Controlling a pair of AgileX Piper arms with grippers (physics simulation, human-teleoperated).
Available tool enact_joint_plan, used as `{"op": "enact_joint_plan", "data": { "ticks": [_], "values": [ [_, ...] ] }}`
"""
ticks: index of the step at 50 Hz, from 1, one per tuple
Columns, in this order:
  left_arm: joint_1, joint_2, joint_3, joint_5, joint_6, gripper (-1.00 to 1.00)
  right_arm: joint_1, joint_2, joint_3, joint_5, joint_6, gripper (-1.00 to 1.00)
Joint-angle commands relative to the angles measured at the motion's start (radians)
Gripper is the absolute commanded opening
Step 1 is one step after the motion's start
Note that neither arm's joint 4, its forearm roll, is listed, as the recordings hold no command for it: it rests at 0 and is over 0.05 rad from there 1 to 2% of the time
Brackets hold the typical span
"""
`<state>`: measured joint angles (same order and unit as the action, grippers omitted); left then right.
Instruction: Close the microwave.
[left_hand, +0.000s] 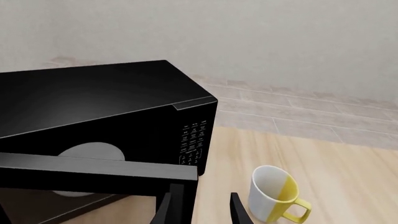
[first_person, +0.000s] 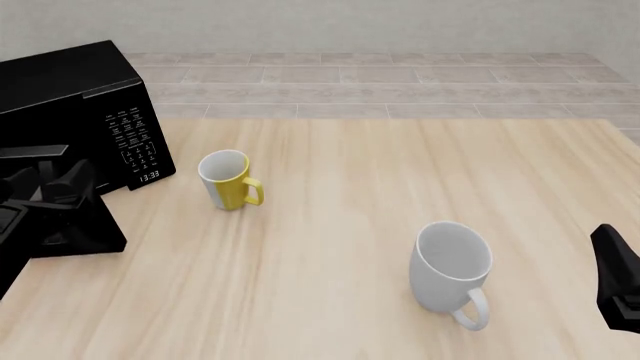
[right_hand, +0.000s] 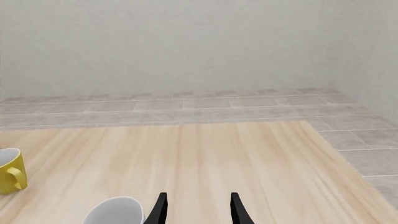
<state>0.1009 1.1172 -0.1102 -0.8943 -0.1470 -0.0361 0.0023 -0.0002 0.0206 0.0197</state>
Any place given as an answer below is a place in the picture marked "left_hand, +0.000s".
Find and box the white and yellow mug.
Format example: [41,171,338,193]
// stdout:
[248,165,312,223]

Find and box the black microwave oven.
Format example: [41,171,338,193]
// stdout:
[0,60,218,224]

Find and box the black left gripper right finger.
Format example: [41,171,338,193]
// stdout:
[230,192,256,224]

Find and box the black microwave door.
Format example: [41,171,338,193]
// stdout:
[0,152,199,224]

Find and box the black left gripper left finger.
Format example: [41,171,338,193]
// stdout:
[151,192,172,224]

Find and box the grey round turntable plate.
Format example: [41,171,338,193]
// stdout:
[51,142,126,198]

